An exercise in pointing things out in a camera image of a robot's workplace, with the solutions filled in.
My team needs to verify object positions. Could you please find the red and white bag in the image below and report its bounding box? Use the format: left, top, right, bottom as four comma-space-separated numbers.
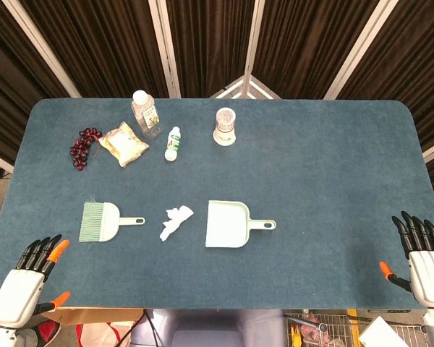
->
75, 320, 137, 347

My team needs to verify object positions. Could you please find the dark red grape bunch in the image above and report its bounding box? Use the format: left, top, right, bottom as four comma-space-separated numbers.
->
69, 127, 104, 172

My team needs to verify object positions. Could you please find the yellow snack bag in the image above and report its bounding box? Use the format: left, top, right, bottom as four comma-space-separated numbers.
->
98, 121, 150, 168

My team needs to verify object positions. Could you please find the blue table mat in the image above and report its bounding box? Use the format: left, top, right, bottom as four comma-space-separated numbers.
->
0, 98, 434, 311

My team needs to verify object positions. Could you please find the grey robot torso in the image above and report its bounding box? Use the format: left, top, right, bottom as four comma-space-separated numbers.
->
132, 309, 287, 347

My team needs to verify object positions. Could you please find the black torso cable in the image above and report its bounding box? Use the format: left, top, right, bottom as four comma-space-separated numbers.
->
143, 309, 157, 347

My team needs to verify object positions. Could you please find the small green hand brush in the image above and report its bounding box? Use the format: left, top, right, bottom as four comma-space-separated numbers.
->
78, 201, 146, 244

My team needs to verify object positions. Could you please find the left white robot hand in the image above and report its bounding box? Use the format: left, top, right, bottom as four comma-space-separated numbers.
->
0, 234, 72, 329

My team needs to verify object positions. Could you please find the small white green-label bottle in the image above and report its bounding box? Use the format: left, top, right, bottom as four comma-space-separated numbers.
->
163, 126, 182, 163

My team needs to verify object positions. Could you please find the dark brown curtain panel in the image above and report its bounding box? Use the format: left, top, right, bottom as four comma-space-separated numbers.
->
338, 0, 434, 155
252, 0, 380, 100
20, 0, 171, 99
165, 0, 257, 99
0, 0, 77, 166

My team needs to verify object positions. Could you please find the white triangular frame base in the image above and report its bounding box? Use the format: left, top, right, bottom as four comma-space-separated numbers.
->
209, 74, 281, 100

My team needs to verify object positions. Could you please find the pale green dustpan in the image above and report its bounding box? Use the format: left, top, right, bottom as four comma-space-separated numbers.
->
205, 200, 277, 249

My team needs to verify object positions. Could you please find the white paper sheet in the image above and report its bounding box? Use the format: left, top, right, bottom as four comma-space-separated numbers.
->
357, 316, 403, 347

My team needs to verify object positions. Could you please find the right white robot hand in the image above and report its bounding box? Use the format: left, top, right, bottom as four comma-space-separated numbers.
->
378, 211, 434, 309

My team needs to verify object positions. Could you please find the clear plastic bottle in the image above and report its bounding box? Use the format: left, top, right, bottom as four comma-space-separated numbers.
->
131, 90, 163, 140

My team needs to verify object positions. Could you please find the white cup with pink lid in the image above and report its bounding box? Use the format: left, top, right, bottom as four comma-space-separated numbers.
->
213, 107, 238, 147

